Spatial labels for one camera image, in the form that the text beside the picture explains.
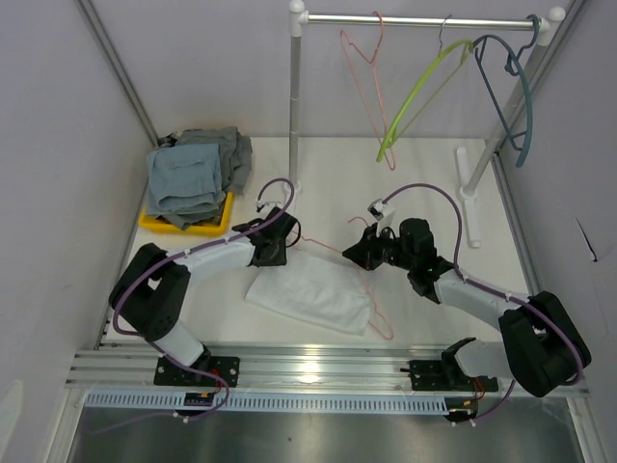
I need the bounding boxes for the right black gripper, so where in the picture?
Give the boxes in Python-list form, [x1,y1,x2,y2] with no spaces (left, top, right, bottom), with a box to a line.
[342,223,415,272]

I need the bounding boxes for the white skirt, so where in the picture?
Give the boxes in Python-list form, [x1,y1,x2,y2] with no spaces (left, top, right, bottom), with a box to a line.
[245,251,373,336]

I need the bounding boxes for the pink wire hanger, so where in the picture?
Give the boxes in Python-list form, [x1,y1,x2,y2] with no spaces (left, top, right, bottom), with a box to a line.
[339,11,388,144]
[294,225,395,340]

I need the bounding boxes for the light blue denim skirt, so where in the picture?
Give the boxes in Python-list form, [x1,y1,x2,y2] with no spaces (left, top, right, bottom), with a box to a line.
[146,144,226,216]

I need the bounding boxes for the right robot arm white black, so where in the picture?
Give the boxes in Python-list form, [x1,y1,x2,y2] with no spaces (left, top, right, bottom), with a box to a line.
[342,218,591,397]

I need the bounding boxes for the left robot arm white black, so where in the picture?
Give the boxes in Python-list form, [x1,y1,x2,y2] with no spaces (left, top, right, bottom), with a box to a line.
[109,206,299,386]

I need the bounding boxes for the grey folded garment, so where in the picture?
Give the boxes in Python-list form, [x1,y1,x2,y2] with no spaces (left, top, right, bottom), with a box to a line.
[176,126,253,195]

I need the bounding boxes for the metal clothes rack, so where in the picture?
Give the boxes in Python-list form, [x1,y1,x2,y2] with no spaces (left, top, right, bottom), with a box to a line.
[288,1,568,248]

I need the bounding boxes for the plaid garment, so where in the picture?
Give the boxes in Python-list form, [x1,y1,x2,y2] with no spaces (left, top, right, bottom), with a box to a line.
[156,130,185,149]

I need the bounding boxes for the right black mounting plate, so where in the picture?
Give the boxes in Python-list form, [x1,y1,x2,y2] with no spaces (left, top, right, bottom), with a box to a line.
[400,360,498,393]

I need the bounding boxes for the black mounting plate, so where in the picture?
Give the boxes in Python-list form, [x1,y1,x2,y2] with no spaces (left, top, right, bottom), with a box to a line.
[153,356,241,388]
[400,360,498,393]

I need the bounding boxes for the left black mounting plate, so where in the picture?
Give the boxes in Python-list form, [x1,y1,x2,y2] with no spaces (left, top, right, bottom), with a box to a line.
[153,356,241,388]

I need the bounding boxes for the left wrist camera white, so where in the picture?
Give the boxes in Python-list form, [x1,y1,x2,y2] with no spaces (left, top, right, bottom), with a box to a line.
[255,199,284,213]

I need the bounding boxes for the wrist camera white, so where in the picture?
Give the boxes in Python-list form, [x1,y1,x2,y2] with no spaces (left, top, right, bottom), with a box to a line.
[255,199,284,213]
[367,199,395,234]

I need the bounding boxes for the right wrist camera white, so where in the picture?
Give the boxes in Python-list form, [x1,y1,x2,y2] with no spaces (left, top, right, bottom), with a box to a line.
[367,199,395,234]

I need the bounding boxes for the white slotted cable duct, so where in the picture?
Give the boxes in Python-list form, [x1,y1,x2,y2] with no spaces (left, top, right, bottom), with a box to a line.
[85,390,449,416]

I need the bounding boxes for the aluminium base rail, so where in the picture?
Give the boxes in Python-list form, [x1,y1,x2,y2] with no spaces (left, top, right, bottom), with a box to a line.
[65,340,592,399]

